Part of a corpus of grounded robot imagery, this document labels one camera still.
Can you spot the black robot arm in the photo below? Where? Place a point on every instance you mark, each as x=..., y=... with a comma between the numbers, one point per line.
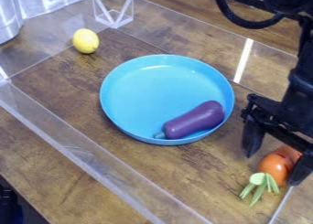
x=301, y=9

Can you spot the purple toy eggplant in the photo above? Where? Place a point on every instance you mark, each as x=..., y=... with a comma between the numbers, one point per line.
x=202, y=118

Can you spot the yellow toy lemon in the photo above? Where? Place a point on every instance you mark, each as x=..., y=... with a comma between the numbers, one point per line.
x=86, y=41

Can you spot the clear acrylic corner bracket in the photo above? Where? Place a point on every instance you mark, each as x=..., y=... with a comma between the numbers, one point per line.
x=110, y=17

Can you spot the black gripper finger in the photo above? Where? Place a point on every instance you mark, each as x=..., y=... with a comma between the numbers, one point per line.
x=303, y=169
x=252, y=137

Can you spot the orange toy carrot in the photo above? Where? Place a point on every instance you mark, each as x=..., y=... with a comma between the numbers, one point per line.
x=274, y=169

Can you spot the grey white curtain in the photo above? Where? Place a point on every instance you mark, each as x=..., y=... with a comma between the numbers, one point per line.
x=15, y=11

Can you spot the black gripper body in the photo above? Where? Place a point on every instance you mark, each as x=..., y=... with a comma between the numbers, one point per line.
x=284, y=118

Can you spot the blue round tray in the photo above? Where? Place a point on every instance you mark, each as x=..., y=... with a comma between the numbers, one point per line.
x=151, y=89

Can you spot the clear acrylic enclosure wall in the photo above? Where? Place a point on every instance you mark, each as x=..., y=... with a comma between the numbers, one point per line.
x=83, y=172

